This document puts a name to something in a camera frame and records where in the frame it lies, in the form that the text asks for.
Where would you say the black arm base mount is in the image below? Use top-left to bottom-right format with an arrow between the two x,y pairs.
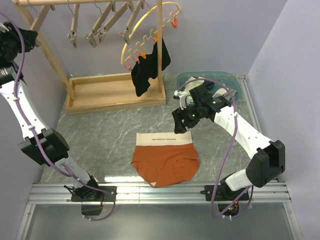
199,184 -> 251,217

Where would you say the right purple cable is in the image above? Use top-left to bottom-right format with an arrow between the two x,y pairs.
177,77 -> 254,219

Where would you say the black underwear hanging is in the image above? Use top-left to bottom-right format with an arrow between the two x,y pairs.
131,43 -> 158,97

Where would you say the grey garment in basket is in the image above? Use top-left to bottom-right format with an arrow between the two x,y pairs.
212,88 -> 238,101

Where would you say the wooden drying rack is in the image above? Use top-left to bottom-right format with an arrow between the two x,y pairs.
13,0 -> 167,114

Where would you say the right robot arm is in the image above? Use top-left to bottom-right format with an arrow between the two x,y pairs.
172,84 -> 286,200

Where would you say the teal plastic laundry basket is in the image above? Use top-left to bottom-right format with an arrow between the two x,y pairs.
176,71 -> 242,104

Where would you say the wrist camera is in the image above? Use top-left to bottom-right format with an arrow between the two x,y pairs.
0,21 -> 10,33
173,90 -> 194,110

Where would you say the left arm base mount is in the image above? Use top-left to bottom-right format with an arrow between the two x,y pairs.
63,185 -> 117,219

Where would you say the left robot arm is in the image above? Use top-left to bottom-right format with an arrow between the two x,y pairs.
0,21 -> 102,201

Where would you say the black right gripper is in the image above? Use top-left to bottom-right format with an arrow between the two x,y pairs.
172,102 -> 203,135

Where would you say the aluminium rail frame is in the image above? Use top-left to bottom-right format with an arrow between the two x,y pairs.
14,74 -> 305,240

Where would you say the navy garment in basket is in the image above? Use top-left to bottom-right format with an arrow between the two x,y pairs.
203,80 -> 215,93

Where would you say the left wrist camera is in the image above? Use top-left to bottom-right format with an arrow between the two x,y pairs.
0,21 -> 10,33

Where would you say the orange and cream underwear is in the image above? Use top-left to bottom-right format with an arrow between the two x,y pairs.
131,131 -> 200,188

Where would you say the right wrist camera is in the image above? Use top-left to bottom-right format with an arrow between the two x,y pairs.
173,90 -> 194,110

